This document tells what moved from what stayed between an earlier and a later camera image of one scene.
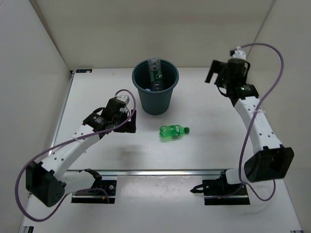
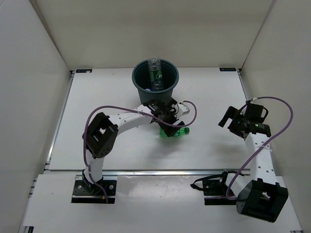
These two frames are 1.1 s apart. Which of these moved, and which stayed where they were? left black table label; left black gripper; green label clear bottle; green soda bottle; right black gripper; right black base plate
Moved: left black gripper; right black gripper
Stayed: right black base plate; left black table label; green soda bottle; green label clear bottle
